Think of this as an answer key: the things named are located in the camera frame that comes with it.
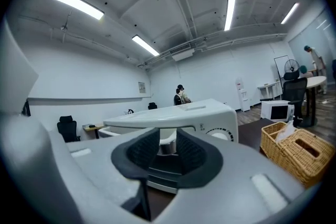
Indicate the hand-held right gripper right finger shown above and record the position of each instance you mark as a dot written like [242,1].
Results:
[236,191]

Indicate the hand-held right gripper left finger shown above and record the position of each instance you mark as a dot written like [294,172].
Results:
[78,178]

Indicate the white toaster oven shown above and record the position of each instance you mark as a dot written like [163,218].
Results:
[183,112]

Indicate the black office chair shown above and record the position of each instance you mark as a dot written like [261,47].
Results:
[68,128]
[295,89]
[152,106]

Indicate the small wooden desk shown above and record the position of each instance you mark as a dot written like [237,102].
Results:
[92,127]

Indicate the wicker tissue basket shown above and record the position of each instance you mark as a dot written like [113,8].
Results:
[296,157]

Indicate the white microwave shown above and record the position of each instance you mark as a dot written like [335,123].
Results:
[266,110]

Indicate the black hanging coat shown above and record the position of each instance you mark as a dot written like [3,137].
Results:
[26,108]

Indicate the white water dispenser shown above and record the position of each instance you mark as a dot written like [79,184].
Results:
[244,97]

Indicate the white shelf table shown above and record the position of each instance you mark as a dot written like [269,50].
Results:
[270,85]

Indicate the round white table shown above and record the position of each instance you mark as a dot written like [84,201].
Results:
[316,82]

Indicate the black standing fan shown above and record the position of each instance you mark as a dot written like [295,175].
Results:
[292,66]

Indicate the white ceiling air conditioner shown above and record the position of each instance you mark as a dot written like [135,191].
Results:
[182,53]

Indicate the long ceiling light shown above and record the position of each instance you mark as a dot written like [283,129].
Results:
[290,13]
[145,46]
[229,13]
[76,4]

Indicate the wall notice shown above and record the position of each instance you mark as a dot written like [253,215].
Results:
[141,87]

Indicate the black metal frame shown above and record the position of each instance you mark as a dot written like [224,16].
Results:
[274,68]

